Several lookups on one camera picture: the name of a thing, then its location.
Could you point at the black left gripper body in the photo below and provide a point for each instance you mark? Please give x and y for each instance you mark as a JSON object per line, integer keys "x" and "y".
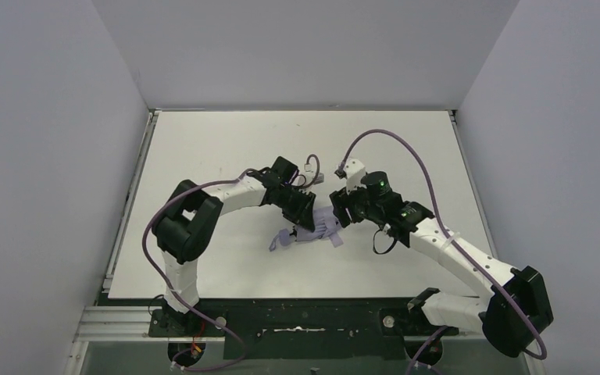
{"x": 301, "y": 208}

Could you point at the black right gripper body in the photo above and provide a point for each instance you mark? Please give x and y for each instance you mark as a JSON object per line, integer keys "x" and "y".
{"x": 343, "y": 208}

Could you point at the purple folding umbrella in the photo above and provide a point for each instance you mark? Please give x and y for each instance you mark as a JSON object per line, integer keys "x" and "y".
{"x": 327, "y": 227}

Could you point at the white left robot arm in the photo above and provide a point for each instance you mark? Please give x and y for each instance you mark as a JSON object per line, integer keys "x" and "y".
{"x": 184, "y": 226}

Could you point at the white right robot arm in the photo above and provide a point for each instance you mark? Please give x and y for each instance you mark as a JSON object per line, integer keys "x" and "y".
{"x": 509, "y": 306}

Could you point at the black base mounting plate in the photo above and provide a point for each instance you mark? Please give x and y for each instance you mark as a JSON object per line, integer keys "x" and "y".
{"x": 341, "y": 328}

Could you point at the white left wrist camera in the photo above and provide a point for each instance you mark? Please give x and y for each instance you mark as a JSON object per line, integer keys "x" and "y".
{"x": 312, "y": 176}

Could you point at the aluminium frame rail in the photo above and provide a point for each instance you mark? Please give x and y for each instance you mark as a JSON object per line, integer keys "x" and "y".
{"x": 114, "y": 339}

